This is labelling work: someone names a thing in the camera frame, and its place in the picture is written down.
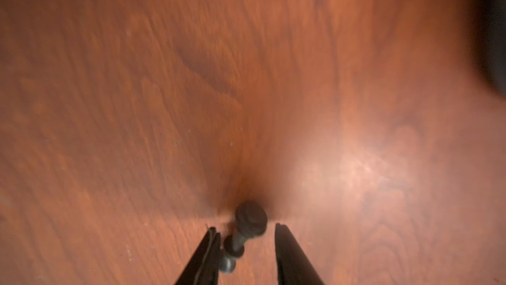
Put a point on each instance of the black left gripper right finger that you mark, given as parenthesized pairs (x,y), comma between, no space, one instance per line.
(293,265)

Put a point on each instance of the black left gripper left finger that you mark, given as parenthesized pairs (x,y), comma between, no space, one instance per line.
(203,267)

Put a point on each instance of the black chess pawn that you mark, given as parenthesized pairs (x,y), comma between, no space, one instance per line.
(250,223)

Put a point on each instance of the teal plastic storage tray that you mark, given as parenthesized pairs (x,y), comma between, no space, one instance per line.
(490,42)

